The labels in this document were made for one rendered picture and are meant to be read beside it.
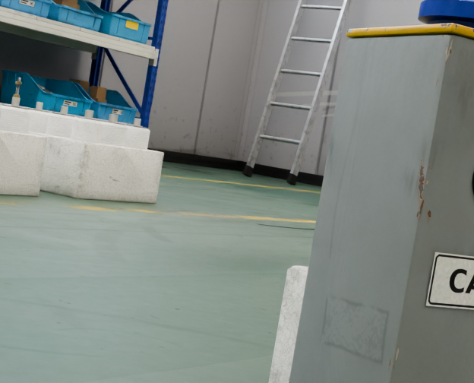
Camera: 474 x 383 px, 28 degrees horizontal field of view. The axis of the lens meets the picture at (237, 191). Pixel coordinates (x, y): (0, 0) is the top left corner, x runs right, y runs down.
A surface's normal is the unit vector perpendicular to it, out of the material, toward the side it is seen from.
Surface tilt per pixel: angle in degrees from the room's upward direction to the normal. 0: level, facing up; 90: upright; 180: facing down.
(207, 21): 90
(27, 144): 90
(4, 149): 90
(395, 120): 90
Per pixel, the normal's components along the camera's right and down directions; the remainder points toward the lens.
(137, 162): 0.81, 0.16
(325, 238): -0.88, -0.12
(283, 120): -0.61, -0.06
